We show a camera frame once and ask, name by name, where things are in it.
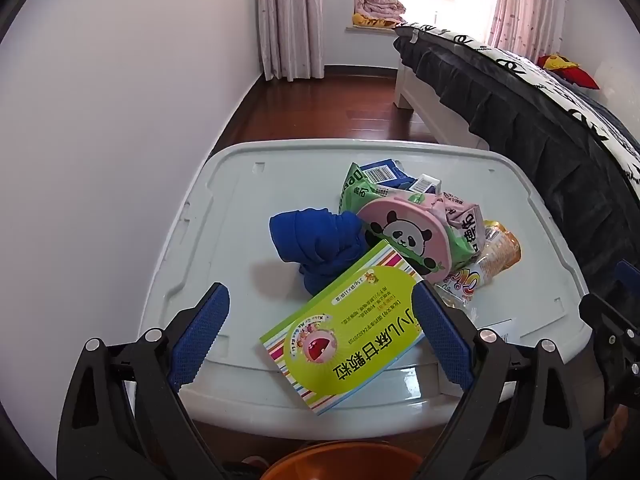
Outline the tiger plush toy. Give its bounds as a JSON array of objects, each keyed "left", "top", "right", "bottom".
[{"left": 351, "top": 12, "right": 406, "bottom": 29}]

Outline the orange plastic bin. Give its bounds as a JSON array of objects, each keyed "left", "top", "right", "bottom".
[{"left": 260, "top": 441, "right": 437, "bottom": 480}]

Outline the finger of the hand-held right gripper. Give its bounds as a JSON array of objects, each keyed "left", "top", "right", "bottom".
[
  {"left": 616, "top": 259, "right": 640, "bottom": 293},
  {"left": 579, "top": 292, "right": 640, "bottom": 343}
]

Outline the folded pink blanket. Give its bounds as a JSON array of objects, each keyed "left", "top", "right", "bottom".
[{"left": 354, "top": 0, "right": 407, "bottom": 22}]

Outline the pink green crumpled wrapper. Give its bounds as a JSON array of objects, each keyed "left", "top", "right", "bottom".
[{"left": 410, "top": 191, "right": 485, "bottom": 267}]

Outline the orange drink pouch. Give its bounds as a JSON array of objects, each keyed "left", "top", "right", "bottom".
[{"left": 435, "top": 220, "right": 522, "bottom": 306}]

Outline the red yellow pillow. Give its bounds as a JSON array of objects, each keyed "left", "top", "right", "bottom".
[{"left": 537, "top": 53, "right": 600, "bottom": 90}]

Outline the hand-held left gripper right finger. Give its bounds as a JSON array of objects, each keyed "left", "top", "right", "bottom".
[{"left": 411, "top": 280, "right": 587, "bottom": 480}]

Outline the white plastic storage box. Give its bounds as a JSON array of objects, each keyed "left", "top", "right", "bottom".
[{"left": 141, "top": 139, "right": 593, "bottom": 443}]

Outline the blue cloth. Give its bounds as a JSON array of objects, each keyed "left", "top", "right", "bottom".
[{"left": 269, "top": 206, "right": 373, "bottom": 297}]

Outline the pink panda case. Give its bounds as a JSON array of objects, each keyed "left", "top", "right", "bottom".
[{"left": 356, "top": 197, "right": 453, "bottom": 283}]

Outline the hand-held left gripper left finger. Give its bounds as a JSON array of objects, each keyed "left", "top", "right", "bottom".
[{"left": 56, "top": 282, "right": 231, "bottom": 480}]

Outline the white bed frame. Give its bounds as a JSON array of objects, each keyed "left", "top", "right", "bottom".
[{"left": 394, "top": 52, "right": 491, "bottom": 151}]

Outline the green striped medicine box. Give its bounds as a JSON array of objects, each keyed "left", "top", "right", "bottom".
[{"left": 259, "top": 240, "right": 426, "bottom": 417}]

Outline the pink patterned curtain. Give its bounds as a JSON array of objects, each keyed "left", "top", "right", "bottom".
[
  {"left": 487, "top": 0, "right": 571, "bottom": 58},
  {"left": 255, "top": 0, "right": 326, "bottom": 81}
]

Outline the blue white carton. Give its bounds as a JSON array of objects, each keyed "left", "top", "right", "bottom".
[{"left": 360, "top": 159, "right": 443, "bottom": 198}]

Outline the green snack packet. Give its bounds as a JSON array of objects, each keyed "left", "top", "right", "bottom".
[{"left": 337, "top": 161, "right": 396, "bottom": 213}]

